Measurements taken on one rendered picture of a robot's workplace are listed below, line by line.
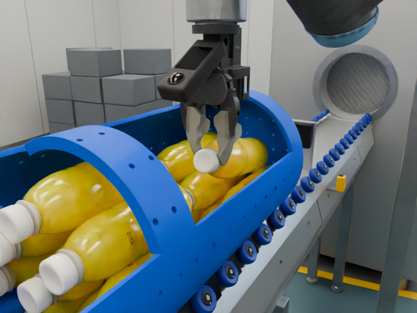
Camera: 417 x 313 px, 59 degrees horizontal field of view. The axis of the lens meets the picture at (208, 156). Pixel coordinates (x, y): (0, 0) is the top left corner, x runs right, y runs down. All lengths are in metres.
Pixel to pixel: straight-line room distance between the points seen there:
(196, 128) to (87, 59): 3.45
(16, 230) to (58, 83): 3.92
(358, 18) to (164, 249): 0.38
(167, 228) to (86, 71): 3.67
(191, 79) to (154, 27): 5.42
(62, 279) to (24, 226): 0.07
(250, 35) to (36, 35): 2.69
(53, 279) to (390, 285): 1.26
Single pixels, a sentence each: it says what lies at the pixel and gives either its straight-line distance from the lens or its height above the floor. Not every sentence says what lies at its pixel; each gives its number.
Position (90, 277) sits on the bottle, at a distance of 0.43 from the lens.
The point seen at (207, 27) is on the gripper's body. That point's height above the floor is 1.35.
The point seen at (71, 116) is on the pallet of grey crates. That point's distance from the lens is 4.27.
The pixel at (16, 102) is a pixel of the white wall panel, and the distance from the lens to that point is 4.79.
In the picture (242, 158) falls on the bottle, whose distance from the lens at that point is 0.63.
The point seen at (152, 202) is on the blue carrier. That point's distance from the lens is 0.40.
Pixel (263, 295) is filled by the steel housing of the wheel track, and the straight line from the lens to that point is 0.77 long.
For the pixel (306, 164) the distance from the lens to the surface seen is 1.23.
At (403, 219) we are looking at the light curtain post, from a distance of 1.38.
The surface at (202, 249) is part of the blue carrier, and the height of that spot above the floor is 1.10.
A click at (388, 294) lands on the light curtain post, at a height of 0.47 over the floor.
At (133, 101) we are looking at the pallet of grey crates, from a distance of 3.73.
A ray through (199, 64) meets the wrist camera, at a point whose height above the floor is 1.31.
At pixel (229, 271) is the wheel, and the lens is 0.64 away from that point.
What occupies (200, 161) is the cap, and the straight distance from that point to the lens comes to 0.58.
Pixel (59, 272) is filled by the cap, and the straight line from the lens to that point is 0.40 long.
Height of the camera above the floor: 1.34
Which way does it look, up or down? 18 degrees down
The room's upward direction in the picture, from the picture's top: straight up
